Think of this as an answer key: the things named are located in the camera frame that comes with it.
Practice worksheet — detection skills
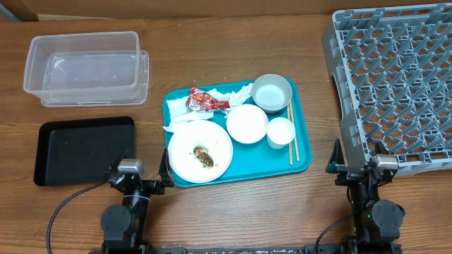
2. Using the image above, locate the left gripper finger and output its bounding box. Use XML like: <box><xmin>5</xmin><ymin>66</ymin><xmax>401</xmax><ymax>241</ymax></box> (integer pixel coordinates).
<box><xmin>158</xmin><ymin>148</ymin><xmax>174</xmax><ymax>188</ymax></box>
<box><xmin>105</xmin><ymin>148</ymin><xmax>128</xmax><ymax>176</ymax></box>

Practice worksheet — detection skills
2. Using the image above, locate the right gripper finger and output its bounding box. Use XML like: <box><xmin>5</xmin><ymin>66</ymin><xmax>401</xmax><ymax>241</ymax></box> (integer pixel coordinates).
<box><xmin>374</xmin><ymin>140</ymin><xmax>389</xmax><ymax>155</ymax></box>
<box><xmin>326</xmin><ymin>139</ymin><xmax>345</xmax><ymax>174</ymax></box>

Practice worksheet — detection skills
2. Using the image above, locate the brown food scrap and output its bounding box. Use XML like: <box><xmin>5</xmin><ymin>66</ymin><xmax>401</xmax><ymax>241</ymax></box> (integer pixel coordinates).
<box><xmin>193</xmin><ymin>146</ymin><xmax>214</xmax><ymax>168</ymax></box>

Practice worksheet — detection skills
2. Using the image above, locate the large white plate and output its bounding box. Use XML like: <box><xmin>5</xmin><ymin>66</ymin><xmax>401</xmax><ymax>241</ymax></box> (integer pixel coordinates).
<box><xmin>168</xmin><ymin>120</ymin><xmax>233</xmax><ymax>183</ymax></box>

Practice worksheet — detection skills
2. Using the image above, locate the small white cup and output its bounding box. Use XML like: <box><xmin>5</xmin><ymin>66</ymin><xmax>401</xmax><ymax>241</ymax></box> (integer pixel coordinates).
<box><xmin>266</xmin><ymin>117</ymin><xmax>295</xmax><ymax>149</ymax></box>

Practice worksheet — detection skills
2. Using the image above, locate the white napkin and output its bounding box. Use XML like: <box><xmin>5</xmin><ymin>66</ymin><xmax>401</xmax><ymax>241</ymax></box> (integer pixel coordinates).
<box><xmin>163</xmin><ymin>83</ymin><xmax>253</xmax><ymax>133</ymax></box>

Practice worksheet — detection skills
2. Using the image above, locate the red snack wrapper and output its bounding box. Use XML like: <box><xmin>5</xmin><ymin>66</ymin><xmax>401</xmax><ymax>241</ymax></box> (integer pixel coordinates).
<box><xmin>185</xmin><ymin>87</ymin><xmax>230</xmax><ymax>111</ymax></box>

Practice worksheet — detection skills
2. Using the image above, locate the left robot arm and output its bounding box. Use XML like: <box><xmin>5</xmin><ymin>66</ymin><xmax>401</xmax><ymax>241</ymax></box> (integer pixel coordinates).
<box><xmin>100</xmin><ymin>150</ymin><xmax>174</xmax><ymax>253</ymax></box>

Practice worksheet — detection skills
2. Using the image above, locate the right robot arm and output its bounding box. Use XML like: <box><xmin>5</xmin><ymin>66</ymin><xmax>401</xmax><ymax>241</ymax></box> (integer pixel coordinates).
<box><xmin>314</xmin><ymin>140</ymin><xmax>405</xmax><ymax>253</ymax></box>

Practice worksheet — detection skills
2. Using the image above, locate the grey dishwasher rack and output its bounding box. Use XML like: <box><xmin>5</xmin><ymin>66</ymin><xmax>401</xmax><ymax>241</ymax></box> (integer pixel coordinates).
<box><xmin>321</xmin><ymin>3</ymin><xmax>451</xmax><ymax>176</ymax></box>

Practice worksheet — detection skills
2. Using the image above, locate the black plastic tray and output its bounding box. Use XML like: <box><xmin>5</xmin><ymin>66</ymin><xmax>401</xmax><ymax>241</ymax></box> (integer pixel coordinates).
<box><xmin>34</xmin><ymin>116</ymin><xmax>135</xmax><ymax>186</ymax></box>

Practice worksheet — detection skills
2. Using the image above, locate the teal serving tray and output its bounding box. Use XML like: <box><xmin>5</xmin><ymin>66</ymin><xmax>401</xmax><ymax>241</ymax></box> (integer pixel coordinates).
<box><xmin>162</xmin><ymin>78</ymin><xmax>312</xmax><ymax>188</ymax></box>

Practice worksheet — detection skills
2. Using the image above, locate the wooden chopstick right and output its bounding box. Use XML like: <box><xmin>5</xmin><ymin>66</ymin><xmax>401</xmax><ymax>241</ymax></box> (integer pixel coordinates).
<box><xmin>288</xmin><ymin>100</ymin><xmax>300</xmax><ymax>162</ymax></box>

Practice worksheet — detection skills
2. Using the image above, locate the wooden chopstick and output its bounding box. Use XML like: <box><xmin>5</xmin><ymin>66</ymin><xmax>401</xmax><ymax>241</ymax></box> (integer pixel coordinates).
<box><xmin>288</xmin><ymin>100</ymin><xmax>300</xmax><ymax>162</ymax></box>
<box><xmin>287</xmin><ymin>104</ymin><xmax>293</xmax><ymax>166</ymax></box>

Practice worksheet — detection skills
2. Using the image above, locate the wooden chopstick left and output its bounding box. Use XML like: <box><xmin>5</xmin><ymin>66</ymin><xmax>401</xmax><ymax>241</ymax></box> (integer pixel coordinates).
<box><xmin>287</xmin><ymin>104</ymin><xmax>293</xmax><ymax>166</ymax></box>

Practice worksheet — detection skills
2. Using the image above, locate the grey-green bowl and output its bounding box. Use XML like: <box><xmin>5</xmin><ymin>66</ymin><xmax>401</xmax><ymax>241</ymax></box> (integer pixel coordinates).
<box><xmin>251</xmin><ymin>74</ymin><xmax>293</xmax><ymax>113</ymax></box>

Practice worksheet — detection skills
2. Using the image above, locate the pink shallow bowl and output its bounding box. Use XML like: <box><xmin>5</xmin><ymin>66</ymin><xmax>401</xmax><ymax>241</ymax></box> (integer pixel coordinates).
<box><xmin>226</xmin><ymin>104</ymin><xmax>268</xmax><ymax>144</ymax></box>

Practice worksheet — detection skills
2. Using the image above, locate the clear plastic bin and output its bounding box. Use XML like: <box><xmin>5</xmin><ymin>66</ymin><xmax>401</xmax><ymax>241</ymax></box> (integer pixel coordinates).
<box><xmin>23</xmin><ymin>31</ymin><xmax>150</xmax><ymax>107</ymax></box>

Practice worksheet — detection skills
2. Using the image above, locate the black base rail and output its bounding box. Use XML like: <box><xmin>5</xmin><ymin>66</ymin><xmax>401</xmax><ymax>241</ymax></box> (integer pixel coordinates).
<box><xmin>89</xmin><ymin>244</ymin><xmax>403</xmax><ymax>254</ymax></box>

